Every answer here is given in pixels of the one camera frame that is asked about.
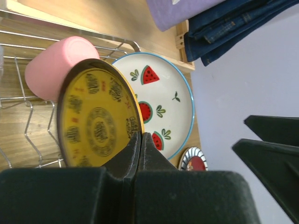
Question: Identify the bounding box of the purple cloth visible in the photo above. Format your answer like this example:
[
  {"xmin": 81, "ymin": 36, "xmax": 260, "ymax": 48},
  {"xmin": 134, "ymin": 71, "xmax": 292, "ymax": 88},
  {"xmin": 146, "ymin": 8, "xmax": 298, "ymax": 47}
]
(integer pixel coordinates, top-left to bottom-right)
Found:
[{"xmin": 146, "ymin": 0, "xmax": 224, "ymax": 32}]

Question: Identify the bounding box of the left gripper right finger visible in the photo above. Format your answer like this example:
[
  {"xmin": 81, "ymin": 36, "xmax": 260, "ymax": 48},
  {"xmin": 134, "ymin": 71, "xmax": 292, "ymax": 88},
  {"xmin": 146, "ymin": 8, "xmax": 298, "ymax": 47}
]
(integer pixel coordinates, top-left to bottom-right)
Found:
[{"xmin": 135, "ymin": 133, "xmax": 260, "ymax": 224}]

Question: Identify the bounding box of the pink plastic cup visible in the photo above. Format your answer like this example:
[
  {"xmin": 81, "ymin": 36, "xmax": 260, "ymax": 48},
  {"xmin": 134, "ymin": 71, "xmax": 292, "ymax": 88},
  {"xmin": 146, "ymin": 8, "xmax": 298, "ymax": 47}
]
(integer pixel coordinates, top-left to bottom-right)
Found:
[{"xmin": 25, "ymin": 36, "xmax": 100, "ymax": 102}]

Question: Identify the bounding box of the red floral plate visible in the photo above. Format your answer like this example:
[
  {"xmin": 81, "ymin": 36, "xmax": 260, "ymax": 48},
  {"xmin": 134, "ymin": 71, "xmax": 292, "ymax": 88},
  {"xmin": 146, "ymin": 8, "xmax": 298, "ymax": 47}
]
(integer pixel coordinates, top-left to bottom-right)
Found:
[{"xmin": 186, "ymin": 156, "xmax": 206, "ymax": 171}]

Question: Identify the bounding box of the watermelon pattern plate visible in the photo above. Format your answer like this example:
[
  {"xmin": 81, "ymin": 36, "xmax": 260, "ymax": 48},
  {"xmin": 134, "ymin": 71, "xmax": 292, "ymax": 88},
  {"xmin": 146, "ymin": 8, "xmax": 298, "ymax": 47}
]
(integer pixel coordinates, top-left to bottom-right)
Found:
[{"xmin": 113, "ymin": 52, "xmax": 195, "ymax": 159}]

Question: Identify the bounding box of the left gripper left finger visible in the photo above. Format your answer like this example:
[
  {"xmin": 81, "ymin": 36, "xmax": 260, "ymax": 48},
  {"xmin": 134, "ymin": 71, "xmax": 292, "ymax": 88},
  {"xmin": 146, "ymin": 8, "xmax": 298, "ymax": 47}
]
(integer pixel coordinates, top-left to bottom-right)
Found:
[{"xmin": 0, "ymin": 133, "xmax": 141, "ymax": 224}]

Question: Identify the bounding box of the white blue striped plate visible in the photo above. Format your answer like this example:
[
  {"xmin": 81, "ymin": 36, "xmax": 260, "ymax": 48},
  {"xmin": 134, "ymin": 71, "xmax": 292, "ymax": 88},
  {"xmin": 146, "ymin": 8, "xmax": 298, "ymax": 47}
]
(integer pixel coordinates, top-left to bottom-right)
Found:
[{"xmin": 178, "ymin": 147, "xmax": 208, "ymax": 171}]

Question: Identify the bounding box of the navy garment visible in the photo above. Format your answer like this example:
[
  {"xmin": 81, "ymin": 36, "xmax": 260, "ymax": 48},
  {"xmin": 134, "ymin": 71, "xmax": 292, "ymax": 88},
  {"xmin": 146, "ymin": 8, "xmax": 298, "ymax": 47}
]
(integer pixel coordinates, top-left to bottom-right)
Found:
[{"xmin": 184, "ymin": 0, "xmax": 299, "ymax": 66}]

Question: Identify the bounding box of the wooden clothes rack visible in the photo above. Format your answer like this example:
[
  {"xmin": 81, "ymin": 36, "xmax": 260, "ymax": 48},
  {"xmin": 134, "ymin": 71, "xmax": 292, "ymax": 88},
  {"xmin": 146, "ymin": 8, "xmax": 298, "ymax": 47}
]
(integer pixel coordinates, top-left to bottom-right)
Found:
[{"xmin": 7, "ymin": 0, "xmax": 196, "ymax": 73}]

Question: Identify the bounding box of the wire dish rack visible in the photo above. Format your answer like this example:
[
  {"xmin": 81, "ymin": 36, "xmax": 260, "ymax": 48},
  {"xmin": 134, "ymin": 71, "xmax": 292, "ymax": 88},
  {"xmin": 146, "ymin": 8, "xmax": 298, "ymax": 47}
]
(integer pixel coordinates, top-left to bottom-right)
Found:
[{"xmin": 0, "ymin": 17, "xmax": 144, "ymax": 169}]

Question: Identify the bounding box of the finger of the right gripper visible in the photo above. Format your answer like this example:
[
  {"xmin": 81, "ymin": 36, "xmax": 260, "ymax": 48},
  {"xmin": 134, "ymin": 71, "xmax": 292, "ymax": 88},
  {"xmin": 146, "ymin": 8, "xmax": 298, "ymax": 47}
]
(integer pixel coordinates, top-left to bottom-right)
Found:
[
  {"xmin": 232, "ymin": 139, "xmax": 299, "ymax": 224},
  {"xmin": 244, "ymin": 115, "xmax": 299, "ymax": 147}
]

